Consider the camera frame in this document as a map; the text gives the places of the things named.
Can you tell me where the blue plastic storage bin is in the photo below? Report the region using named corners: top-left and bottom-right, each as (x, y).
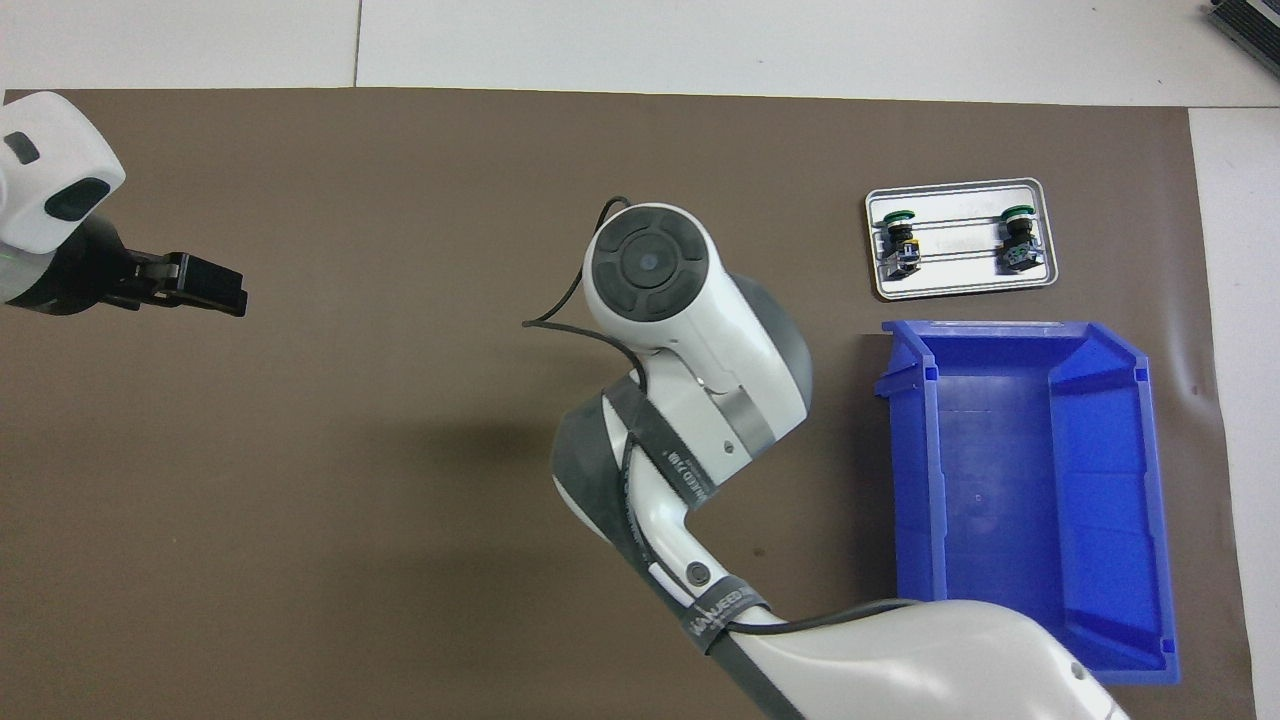
top-left (875, 320), bottom-right (1181, 686)

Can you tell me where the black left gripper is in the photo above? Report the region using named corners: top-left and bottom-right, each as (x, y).
top-left (0, 215), bottom-right (248, 318)

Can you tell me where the green push button switch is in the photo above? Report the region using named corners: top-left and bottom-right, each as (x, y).
top-left (995, 205), bottom-right (1041, 274)
top-left (878, 208), bottom-right (923, 276)

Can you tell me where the brown table mat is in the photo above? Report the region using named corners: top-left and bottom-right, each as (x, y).
top-left (0, 88), bottom-right (1259, 720)

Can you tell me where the grey ribbed device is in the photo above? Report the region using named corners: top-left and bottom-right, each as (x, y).
top-left (1205, 0), bottom-right (1280, 51)

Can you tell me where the grey metal tray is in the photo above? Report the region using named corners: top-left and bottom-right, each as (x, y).
top-left (865, 178), bottom-right (1059, 301)

